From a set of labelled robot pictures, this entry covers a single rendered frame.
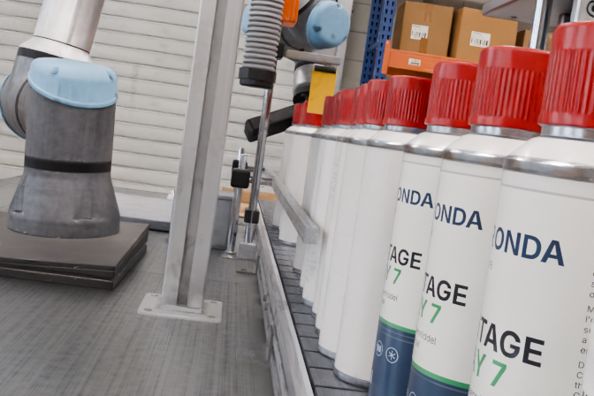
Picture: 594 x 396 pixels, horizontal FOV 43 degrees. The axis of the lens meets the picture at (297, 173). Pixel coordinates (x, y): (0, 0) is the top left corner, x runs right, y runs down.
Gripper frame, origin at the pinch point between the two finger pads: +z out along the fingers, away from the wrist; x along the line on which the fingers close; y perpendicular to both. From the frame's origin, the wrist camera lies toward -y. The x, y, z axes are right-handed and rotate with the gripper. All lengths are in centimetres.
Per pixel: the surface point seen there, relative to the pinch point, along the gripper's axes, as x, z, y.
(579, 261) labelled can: -95, 46, -1
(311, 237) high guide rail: -57, 30, -3
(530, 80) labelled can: -91, 37, 0
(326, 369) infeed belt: -63, 43, -3
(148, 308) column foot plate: -36, 32, -18
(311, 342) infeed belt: -57, 39, -3
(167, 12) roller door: 306, -267, -66
